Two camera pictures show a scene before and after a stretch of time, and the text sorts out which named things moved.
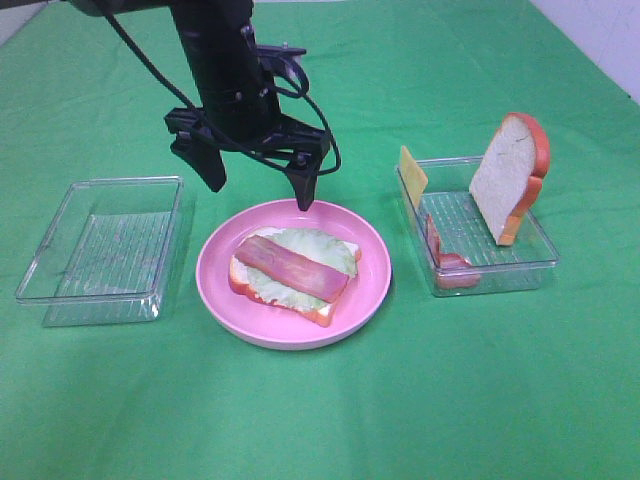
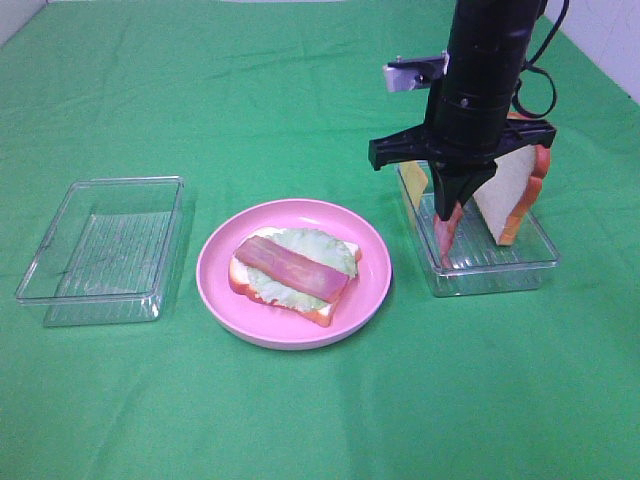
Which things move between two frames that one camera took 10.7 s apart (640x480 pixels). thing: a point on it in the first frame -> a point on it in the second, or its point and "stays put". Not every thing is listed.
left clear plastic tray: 107,255 stays put
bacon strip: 291,268 stays put
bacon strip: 453,271 -> 445,234
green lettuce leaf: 325,250 stays put
